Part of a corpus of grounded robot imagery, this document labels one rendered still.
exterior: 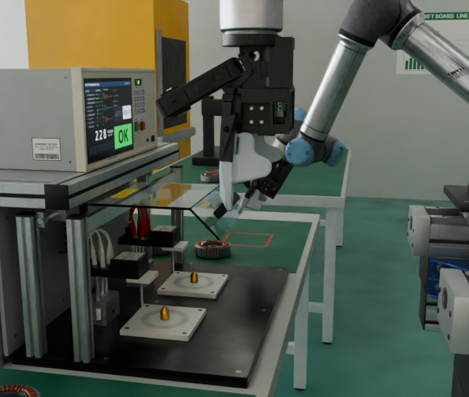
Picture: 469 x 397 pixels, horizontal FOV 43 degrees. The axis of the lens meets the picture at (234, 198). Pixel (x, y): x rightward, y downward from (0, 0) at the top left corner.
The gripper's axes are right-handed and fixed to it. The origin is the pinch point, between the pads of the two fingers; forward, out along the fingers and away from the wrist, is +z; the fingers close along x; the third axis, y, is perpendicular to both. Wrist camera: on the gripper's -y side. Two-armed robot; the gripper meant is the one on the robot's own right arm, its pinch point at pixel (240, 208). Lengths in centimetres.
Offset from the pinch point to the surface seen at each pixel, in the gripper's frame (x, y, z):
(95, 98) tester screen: -60, -34, -21
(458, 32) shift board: 473, 71, -134
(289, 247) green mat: 12.4, 19.8, 6.2
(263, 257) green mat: -0.3, 14.1, 9.5
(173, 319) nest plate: -58, 3, 12
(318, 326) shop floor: 123, 61, 69
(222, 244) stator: 1.2, 1.1, 13.5
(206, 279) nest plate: -31.6, 3.7, 11.9
